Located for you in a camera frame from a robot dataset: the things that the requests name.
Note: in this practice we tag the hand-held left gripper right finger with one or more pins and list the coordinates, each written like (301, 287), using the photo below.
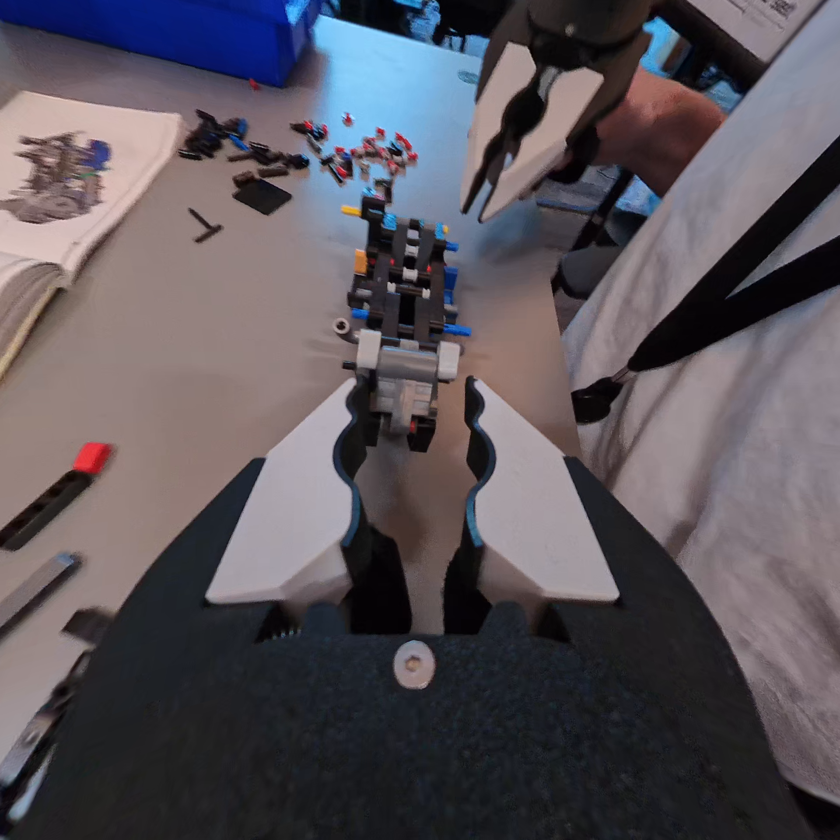
(538, 512)

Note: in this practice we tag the person's right forearm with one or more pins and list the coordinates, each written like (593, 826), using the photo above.
(669, 131)

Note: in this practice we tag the black badge reel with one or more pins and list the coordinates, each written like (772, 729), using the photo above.
(596, 400)

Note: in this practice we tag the black office chair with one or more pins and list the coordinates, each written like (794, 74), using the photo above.
(590, 262)

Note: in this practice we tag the grey lego beam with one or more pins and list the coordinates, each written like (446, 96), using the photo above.
(36, 590)

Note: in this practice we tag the black lego technic assembly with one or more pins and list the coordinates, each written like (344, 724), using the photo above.
(403, 295)

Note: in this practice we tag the small grey lego bush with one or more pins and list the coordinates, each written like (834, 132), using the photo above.
(341, 327)

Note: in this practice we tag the small black lego piece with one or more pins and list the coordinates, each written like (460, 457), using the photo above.
(88, 623)

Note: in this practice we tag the red lego brick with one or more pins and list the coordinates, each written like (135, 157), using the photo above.
(93, 458)

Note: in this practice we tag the lego instruction booklet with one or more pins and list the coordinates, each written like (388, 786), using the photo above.
(72, 197)

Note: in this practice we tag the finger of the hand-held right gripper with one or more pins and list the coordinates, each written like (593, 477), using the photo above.
(558, 124)
(492, 111)

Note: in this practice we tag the blue storage bin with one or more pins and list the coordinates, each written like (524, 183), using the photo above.
(170, 33)

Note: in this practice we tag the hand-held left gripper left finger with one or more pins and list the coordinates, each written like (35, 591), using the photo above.
(289, 512)

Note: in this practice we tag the long black lego beam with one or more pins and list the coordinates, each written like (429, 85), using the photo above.
(43, 508)

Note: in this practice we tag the grey black lego part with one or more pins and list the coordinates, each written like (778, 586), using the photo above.
(39, 728)

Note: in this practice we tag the black flat lego plate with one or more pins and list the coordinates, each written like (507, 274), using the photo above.
(262, 195)

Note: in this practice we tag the pile of black lego pieces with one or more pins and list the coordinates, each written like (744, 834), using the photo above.
(223, 141)

